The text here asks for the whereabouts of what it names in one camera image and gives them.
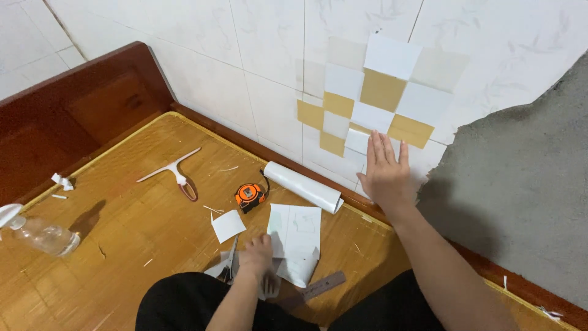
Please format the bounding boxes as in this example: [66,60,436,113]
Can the person's right hand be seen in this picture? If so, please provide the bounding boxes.
[356,130,417,213]

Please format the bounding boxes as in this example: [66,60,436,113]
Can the person's left hand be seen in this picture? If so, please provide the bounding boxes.
[238,234,275,279]

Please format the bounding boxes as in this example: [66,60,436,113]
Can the white square sticker piece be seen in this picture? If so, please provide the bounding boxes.
[345,128,372,155]

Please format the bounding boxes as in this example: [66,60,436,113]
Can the large white backing paper sheet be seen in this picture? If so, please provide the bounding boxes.
[266,203,322,289]

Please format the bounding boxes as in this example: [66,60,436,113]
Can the small white square paper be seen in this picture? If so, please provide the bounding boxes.
[211,210,247,244]

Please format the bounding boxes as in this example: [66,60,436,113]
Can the orange and black tape measure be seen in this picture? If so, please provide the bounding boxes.
[234,169,271,215]

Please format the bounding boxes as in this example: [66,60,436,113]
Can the roll of white sticker film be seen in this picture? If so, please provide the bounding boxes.
[263,161,345,215]

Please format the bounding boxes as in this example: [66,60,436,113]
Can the brown transparent ruler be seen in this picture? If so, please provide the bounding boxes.
[276,270,347,310]

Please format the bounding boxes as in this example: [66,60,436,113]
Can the person's black trousers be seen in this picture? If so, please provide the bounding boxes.
[135,268,447,331]

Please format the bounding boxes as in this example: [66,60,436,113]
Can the yellow bamboo mat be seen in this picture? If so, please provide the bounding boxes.
[0,112,580,331]

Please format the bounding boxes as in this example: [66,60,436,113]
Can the crumpled white paper scrap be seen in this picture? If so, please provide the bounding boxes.
[51,173,74,192]

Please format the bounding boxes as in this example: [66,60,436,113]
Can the clear plastic spray bottle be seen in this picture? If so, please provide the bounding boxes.
[0,204,81,257]

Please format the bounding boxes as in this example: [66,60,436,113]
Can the torn white paper scrap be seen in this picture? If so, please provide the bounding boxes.
[538,306,564,321]

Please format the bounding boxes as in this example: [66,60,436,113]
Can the grey-handled scissors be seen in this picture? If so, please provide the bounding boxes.
[216,235,240,284]

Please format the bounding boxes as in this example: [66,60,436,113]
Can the white squeegee with pink handle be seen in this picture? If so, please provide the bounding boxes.
[136,147,202,203]

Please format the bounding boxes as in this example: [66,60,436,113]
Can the patch of checkered wall stickers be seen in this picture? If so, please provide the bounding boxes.
[296,33,471,158]

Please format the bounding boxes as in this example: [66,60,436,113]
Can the red-brown wooden bed frame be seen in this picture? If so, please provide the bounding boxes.
[0,41,588,331]

